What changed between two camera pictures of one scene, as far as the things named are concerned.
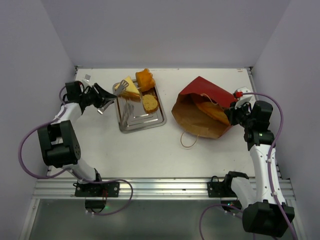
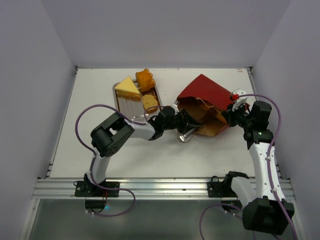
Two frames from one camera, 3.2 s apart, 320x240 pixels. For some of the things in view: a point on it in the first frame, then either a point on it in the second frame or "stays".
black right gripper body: (233, 116) stays
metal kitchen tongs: (119, 87) → (187, 135)
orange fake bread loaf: (145, 80) stays
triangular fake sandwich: (131, 92) stays
